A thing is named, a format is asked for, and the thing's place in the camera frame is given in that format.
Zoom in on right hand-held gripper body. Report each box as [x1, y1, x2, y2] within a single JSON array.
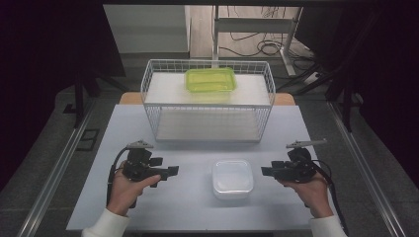
[[272, 138, 328, 185]]

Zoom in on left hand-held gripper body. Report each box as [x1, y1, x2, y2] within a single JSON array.
[[122, 139, 166, 189]]

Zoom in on white wire rack shelf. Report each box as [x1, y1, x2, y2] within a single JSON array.
[[140, 58, 277, 143]]

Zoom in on green plastic container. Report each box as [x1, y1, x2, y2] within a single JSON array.
[[184, 66, 238, 94]]

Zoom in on person's left hand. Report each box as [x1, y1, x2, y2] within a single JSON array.
[[105, 161, 163, 217]]

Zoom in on person's right hand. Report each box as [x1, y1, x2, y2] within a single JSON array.
[[278, 170, 335, 219]]

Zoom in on white translucent plastic container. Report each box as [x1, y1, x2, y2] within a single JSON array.
[[210, 159, 255, 201]]

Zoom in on tan wooden table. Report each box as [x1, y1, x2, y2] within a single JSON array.
[[118, 91, 296, 107]]

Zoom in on black metal stand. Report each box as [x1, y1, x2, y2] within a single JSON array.
[[276, 13, 380, 133], [62, 69, 128, 129]]

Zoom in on white power strip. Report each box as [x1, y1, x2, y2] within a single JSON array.
[[302, 71, 322, 86]]

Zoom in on dark curtain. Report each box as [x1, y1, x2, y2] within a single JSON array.
[[0, 0, 127, 194], [293, 0, 419, 188]]

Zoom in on white cabinet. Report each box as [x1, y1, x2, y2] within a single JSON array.
[[103, 4, 193, 54]]

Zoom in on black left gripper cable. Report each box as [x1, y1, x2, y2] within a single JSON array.
[[105, 146, 137, 210]]

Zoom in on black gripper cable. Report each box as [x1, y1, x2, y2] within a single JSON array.
[[304, 159, 351, 237], [105, 146, 137, 210]]

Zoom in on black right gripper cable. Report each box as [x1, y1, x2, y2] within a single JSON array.
[[304, 159, 351, 237]]

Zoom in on metal floor rail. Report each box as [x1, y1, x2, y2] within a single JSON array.
[[18, 98, 97, 237], [325, 100, 401, 237]]

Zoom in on black floor cables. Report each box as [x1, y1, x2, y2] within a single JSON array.
[[218, 5, 318, 72]]

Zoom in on white metal desk frame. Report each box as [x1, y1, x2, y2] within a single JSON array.
[[211, 4, 304, 78]]

